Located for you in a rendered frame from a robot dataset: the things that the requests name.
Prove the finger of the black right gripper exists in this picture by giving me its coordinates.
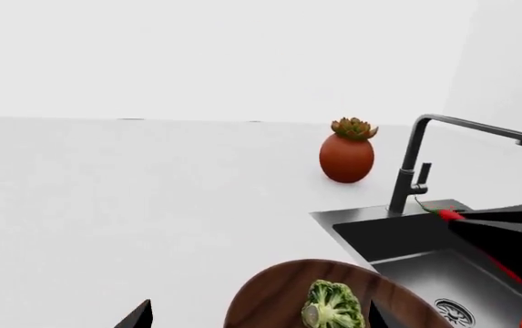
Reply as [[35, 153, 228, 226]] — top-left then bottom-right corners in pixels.
[[449, 220, 522, 311], [455, 190, 522, 234]]

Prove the black steel kitchen sink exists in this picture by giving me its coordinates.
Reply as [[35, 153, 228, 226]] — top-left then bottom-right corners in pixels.
[[309, 198, 522, 328]]

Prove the green red succulent plant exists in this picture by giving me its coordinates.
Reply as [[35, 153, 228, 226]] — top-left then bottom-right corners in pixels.
[[330, 116, 380, 142]]

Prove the round wooden cutting board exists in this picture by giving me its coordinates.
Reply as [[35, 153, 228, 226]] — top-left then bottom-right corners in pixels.
[[222, 258, 442, 328]]

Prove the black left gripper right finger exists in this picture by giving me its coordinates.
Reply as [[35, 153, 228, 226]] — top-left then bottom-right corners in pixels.
[[368, 299, 394, 328]]

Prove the red chili pepper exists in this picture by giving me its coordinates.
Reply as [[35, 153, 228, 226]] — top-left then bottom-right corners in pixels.
[[414, 195, 522, 287]]

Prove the round metal sink drain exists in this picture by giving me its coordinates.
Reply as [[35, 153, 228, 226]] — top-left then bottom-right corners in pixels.
[[434, 297, 476, 324]]

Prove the green broccoli floret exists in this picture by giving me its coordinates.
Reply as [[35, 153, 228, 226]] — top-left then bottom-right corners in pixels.
[[300, 279, 367, 328]]

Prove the round terracotta plant pot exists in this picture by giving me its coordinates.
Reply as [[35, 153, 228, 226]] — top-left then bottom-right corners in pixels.
[[318, 131, 375, 184]]

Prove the black angular sink faucet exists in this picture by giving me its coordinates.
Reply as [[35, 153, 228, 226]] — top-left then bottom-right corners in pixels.
[[387, 113, 522, 215]]

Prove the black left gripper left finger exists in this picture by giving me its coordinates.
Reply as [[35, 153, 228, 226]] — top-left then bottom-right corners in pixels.
[[113, 298, 154, 328]]

